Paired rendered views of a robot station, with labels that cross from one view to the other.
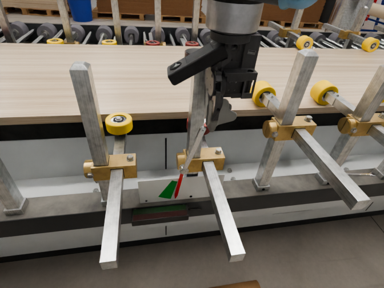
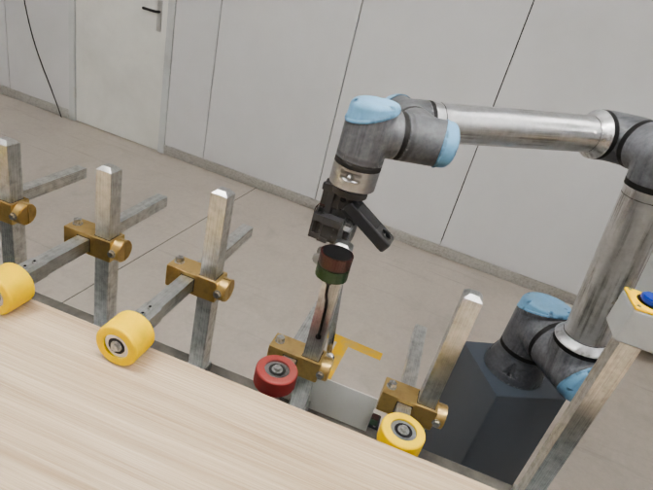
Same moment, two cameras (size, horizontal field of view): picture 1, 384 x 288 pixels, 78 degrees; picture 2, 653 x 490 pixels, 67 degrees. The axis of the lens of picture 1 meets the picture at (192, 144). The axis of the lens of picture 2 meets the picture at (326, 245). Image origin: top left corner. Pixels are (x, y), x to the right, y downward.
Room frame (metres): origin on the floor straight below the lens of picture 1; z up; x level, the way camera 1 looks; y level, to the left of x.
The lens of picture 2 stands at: (1.28, 0.28, 1.55)
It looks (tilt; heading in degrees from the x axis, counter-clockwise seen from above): 27 degrees down; 203
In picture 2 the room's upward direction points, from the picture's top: 15 degrees clockwise
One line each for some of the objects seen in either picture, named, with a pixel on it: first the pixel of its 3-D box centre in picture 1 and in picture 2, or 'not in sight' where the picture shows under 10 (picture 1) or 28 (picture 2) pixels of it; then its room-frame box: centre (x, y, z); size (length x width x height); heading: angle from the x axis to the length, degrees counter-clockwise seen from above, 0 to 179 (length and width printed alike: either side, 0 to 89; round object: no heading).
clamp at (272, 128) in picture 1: (288, 128); (200, 280); (0.58, -0.27, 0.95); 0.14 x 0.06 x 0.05; 103
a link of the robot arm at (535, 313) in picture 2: not in sight; (538, 325); (-0.20, 0.41, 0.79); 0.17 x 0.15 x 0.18; 43
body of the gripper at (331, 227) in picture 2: (230, 64); (339, 213); (0.45, -0.06, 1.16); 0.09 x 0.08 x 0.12; 103
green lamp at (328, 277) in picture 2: not in sight; (332, 269); (0.56, 0.01, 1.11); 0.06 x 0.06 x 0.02
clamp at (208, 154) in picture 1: (199, 159); (299, 359); (0.52, -0.03, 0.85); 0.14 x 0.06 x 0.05; 103
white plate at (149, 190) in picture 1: (182, 189); (317, 393); (0.49, 0.02, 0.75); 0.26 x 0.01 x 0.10; 103
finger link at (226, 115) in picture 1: (223, 117); not in sight; (0.43, -0.06, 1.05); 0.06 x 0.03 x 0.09; 103
